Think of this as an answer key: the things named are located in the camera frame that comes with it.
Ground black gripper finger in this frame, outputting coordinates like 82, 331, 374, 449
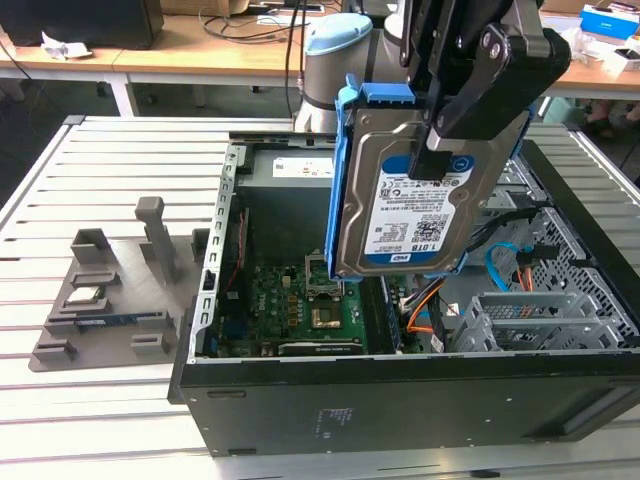
408, 0, 573, 181
399, 0, 430, 96

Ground hard disk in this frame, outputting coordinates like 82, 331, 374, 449
323, 73, 532, 282

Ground orange power wire with connector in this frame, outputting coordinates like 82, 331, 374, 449
516, 246, 557, 292

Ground grey metal disk bay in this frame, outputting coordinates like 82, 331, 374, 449
449, 292, 626, 354

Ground blue cardboard box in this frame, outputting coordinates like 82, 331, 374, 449
579, 4, 640, 36

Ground white box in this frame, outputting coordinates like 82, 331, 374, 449
602, 47, 640, 75

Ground grey metal drive cage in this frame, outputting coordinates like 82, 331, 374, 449
487, 154, 547, 216

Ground grey power supply unit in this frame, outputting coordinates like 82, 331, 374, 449
234, 149, 337, 264

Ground metal socket cover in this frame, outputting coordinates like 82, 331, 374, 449
303, 249, 344, 296

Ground wooden desk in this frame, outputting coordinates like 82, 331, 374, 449
0, 9, 640, 119

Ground black RAM slot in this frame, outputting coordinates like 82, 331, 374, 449
360, 278, 384, 354

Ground CPU socket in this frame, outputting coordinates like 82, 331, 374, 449
309, 304, 344, 331

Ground green motherboard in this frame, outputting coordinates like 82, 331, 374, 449
217, 259, 416, 356

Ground black graphics card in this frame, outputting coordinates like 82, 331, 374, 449
259, 337, 369, 357

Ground large black box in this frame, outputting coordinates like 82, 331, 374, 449
0, 0, 164, 51

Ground black open PC case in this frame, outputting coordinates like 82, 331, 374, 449
167, 130, 640, 459

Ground crumpled white paper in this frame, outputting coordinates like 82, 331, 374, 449
39, 30, 94, 61

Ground grey parts rack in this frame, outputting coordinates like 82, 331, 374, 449
29, 196, 211, 374

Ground silver CPU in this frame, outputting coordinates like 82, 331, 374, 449
66, 287, 109, 306

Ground black cable bundle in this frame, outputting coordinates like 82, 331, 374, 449
399, 207, 541, 314

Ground thin black looped cable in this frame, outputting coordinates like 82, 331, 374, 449
198, 4, 309, 46

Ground blue data wire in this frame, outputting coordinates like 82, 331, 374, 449
485, 242, 524, 294

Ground thin orange wire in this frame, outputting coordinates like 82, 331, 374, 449
406, 294, 442, 334

